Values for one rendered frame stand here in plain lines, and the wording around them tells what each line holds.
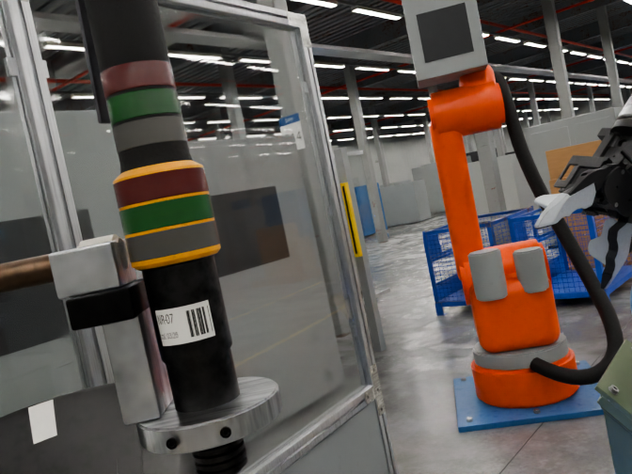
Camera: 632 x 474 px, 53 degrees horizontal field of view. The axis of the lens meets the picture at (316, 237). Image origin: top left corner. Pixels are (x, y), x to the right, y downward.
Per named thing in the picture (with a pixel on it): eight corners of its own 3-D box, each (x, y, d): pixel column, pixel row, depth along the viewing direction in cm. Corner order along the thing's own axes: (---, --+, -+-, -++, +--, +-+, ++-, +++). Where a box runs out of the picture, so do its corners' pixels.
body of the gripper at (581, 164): (580, 219, 89) (624, 150, 90) (631, 229, 81) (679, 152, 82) (548, 188, 86) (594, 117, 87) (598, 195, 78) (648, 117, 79)
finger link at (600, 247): (592, 278, 89) (598, 214, 88) (626, 289, 84) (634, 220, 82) (575, 280, 88) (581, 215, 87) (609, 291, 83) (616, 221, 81)
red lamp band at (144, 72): (95, 96, 28) (89, 69, 28) (118, 107, 32) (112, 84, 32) (168, 81, 28) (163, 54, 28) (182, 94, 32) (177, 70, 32)
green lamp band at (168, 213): (112, 238, 28) (106, 212, 28) (137, 233, 33) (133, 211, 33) (207, 218, 28) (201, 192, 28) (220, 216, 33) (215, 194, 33)
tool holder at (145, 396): (77, 477, 27) (26, 258, 27) (123, 421, 34) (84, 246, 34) (279, 434, 27) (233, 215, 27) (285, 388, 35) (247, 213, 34)
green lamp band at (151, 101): (102, 124, 29) (96, 98, 28) (122, 133, 32) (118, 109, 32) (174, 109, 29) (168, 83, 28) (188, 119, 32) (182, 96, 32)
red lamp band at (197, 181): (105, 210, 28) (100, 183, 28) (133, 209, 33) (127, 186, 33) (201, 190, 28) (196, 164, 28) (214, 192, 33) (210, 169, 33)
